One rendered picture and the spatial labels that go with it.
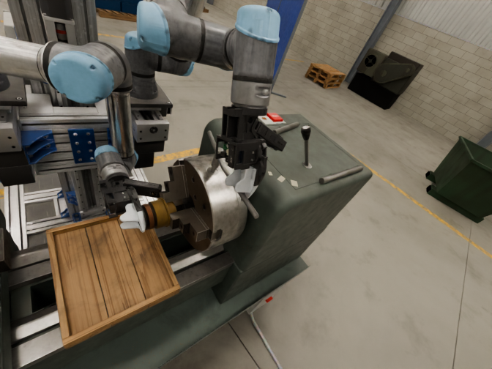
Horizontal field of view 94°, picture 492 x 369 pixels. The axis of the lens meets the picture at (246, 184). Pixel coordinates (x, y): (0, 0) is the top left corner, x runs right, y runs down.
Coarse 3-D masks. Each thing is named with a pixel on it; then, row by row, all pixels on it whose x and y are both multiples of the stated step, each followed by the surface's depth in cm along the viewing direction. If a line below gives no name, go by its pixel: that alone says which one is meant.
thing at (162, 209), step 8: (160, 200) 69; (144, 208) 65; (152, 208) 66; (160, 208) 66; (168, 208) 69; (144, 216) 65; (152, 216) 65; (160, 216) 66; (168, 216) 67; (152, 224) 65; (160, 224) 67; (168, 224) 68
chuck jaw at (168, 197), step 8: (168, 168) 72; (176, 168) 70; (184, 168) 72; (176, 176) 70; (184, 176) 72; (168, 184) 69; (176, 184) 70; (184, 184) 72; (160, 192) 71; (168, 192) 69; (176, 192) 71; (184, 192) 72; (168, 200) 69
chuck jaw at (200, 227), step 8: (192, 208) 72; (176, 216) 68; (184, 216) 68; (192, 216) 69; (200, 216) 70; (176, 224) 68; (184, 224) 66; (192, 224) 66; (200, 224) 67; (184, 232) 68; (192, 232) 67; (200, 232) 65; (208, 232) 67; (216, 232) 67; (200, 240) 67
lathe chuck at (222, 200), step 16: (176, 160) 76; (192, 160) 69; (208, 160) 71; (192, 176) 69; (208, 176) 65; (224, 176) 68; (192, 192) 71; (208, 192) 63; (224, 192) 66; (208, 208) 64; (224, 208) 65; (208, 224) 66; (224, 224) 67; (192, 240) 79; (208, 240) 69; (224, 240) 72
